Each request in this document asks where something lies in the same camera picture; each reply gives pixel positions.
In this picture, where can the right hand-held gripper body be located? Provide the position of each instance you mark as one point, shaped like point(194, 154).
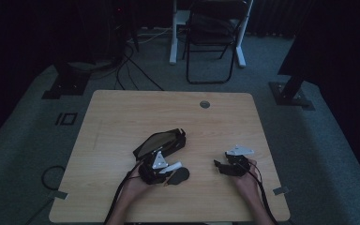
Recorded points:
point(236, 164)

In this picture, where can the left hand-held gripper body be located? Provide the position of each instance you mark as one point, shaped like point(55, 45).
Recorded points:
point(151, 173)

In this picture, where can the black teardrop-shaped tool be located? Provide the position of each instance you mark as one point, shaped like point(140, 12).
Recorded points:
point(179, 176)

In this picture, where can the black pencil case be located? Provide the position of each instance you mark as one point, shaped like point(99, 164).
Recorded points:
point(168, 142)

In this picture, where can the person's left hand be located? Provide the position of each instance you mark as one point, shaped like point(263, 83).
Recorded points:
point(136, 187)

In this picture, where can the person's right hand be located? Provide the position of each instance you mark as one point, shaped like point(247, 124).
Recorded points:
point(247, 182)

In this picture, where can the grey tape piece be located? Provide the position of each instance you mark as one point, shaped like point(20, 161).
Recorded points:
point(61, 195)
point(281, 190)

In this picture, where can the grey table grommet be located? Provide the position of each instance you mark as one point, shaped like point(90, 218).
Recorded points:
point(204, 104)

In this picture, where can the black stand with base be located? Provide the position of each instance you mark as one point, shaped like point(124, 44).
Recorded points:
point(290, 93)

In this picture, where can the white desk leg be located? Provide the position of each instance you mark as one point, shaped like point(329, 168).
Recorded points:
point(173, 40)
point(241, 50)

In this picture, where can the black stand base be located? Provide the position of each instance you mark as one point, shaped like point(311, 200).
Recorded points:
point(67, 86)

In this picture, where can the black folding chair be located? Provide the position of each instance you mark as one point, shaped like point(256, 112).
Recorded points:
point(212, 28)

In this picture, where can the dark curtain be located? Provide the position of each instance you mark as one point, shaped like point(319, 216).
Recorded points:
point(340, 47)

